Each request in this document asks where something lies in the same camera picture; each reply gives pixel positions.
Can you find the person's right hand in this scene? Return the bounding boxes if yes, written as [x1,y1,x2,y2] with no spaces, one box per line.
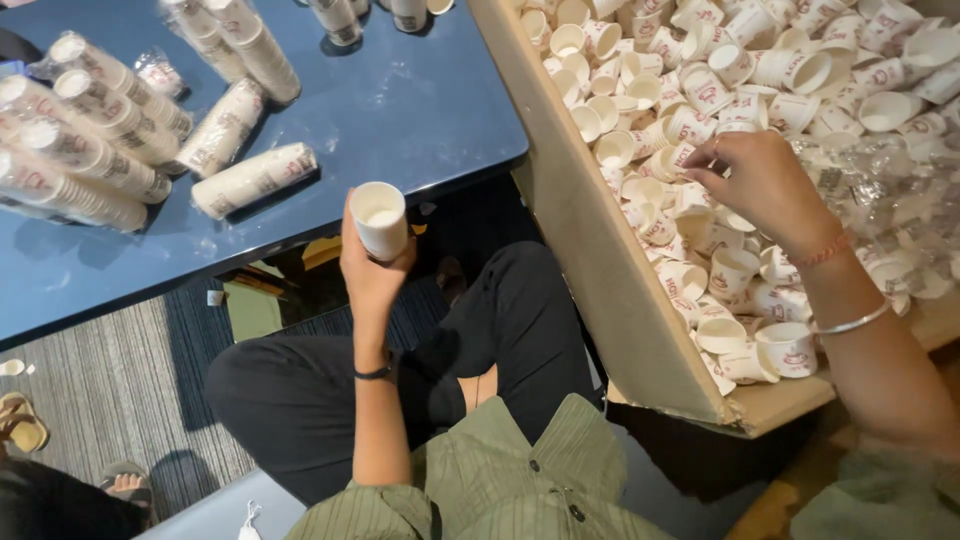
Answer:
[681,131,850,261]

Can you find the person's left hand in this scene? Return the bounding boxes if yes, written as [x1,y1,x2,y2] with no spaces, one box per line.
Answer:
[339,187,418,331]

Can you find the white paper cup stack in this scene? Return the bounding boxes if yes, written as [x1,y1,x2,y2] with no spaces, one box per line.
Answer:
[348,180,410,263]

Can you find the dark brown shoe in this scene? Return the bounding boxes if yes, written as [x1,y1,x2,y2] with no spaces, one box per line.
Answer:
[436,256,468,306]

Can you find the heap of loose printed cups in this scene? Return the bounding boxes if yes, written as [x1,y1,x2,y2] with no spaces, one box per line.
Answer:
[517,0,960,397]

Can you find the heap of clear plastic wrappers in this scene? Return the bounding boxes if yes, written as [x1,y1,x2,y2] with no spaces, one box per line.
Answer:
[787,135,960,301]

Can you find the yellow cardboard carton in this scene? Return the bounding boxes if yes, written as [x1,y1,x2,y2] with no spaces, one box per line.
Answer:
[217,232,354,346]

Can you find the black trousers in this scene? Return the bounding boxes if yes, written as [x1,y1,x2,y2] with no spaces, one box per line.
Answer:
[204,240,603,508]

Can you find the silver bangle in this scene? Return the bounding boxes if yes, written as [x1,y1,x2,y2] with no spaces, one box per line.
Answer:
[810,298,894,336]

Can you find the large cardboard box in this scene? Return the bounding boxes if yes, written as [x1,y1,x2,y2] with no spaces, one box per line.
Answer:
[468,0,960,440]

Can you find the green striped shirt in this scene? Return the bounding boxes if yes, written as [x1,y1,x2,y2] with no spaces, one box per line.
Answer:
[283,393,960,540]

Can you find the short wrapped cup sleeve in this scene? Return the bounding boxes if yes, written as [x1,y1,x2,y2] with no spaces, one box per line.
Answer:
[307,0,366,48]
[389,0,429,34]

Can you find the white face mask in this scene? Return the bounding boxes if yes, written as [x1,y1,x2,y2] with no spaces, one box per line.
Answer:
[237,501,264,540]

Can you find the grey bench seat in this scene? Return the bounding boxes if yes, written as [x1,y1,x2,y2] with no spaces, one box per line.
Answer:
[135,420,759,540]

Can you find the pile of wrapped cup sleeves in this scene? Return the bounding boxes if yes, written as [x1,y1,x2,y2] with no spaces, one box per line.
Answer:
[0,0,320,234]

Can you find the grey sandal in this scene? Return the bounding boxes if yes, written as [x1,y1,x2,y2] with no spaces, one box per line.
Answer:
[99,460,159,526]

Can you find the tan sandal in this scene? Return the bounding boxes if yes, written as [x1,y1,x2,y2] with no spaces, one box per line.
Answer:
[0,391,51,455]

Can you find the red thread bracelet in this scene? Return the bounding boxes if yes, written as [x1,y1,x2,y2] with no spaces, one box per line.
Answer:
[787,231,855,271]

